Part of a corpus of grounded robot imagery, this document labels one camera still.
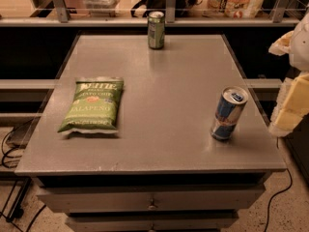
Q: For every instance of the blue silver redbull can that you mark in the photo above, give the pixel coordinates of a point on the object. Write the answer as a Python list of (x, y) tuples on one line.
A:
[(230, 106)]

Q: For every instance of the green jalapeno chips bag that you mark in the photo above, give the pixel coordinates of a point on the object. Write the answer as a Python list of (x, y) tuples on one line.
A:
[(95, 106)]

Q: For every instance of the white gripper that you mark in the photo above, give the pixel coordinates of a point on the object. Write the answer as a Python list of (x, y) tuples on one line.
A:
[(301, 48)]

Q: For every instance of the metal shelf rail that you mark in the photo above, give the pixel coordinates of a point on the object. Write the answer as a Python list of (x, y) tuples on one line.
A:
[(73, 13)]

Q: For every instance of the green soda can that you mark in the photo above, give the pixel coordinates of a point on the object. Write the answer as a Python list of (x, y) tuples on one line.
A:
[(156, 29)]

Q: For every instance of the grey drawer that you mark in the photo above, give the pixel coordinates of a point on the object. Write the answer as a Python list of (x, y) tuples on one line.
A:
[(147, 222), (149, 199)]

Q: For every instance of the grey top drawer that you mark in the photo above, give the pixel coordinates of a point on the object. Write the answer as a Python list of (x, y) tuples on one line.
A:
[(149, 199)]

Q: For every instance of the grey lower drawer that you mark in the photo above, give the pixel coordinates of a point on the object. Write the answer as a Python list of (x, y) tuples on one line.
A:
[(147, 222)]

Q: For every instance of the colourful snack bag background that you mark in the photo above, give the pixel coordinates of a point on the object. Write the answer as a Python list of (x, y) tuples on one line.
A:
[(232, 8)]

